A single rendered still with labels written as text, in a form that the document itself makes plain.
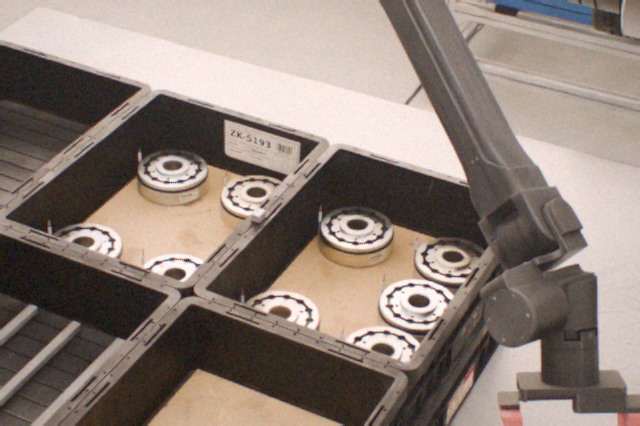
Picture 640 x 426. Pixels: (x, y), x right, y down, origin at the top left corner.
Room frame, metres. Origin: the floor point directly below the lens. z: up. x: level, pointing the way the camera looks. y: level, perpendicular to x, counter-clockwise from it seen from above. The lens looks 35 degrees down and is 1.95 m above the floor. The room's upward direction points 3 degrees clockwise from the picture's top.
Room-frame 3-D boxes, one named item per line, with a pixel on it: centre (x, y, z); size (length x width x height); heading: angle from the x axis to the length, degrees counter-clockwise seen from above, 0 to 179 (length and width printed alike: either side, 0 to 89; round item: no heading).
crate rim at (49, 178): (1.51, 0.20, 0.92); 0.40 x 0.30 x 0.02; 154
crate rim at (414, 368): (1.38, -0.07, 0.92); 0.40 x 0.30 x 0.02; 154
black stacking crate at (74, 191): (1.51, 0.20, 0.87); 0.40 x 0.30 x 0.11; 154
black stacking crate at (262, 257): (1.38, -0.07, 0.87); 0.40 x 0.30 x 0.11; 154
